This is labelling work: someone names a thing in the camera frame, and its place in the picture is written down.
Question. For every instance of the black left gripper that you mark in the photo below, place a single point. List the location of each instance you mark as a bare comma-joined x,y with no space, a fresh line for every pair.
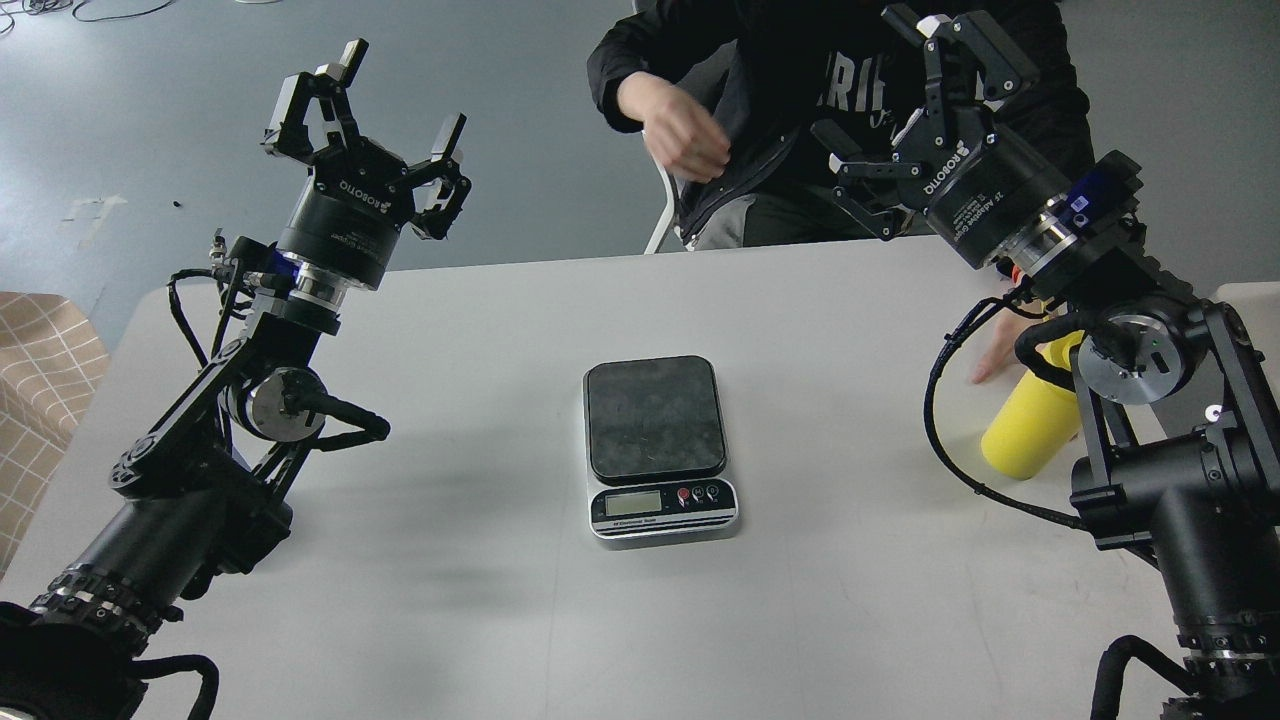
349,217

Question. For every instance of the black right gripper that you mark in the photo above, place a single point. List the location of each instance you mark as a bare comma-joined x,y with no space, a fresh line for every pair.
976,185

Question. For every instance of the yellow squeeze seasoning bottle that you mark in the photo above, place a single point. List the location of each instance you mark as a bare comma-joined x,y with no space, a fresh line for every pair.
1035,423

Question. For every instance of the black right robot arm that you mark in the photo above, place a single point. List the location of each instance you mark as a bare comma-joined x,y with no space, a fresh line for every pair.
1179,420

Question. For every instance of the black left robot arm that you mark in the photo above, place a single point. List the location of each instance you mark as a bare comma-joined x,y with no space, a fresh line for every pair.
204,489

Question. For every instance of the black digital kitchen scale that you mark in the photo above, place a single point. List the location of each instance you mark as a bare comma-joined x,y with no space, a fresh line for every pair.
656,453

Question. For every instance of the person's left hand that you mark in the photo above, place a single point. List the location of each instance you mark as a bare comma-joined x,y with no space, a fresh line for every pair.
1006,329

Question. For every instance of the person's right hand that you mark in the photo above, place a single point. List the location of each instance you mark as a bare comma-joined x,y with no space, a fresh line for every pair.
679,133

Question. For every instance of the person in black jacket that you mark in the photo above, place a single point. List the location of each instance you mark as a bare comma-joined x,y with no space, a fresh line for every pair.
766,71

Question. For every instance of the beige checkered cushion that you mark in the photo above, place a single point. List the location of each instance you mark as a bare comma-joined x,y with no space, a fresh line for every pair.
52,362

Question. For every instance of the white side table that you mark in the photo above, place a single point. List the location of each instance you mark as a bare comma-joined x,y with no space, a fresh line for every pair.
1257,304

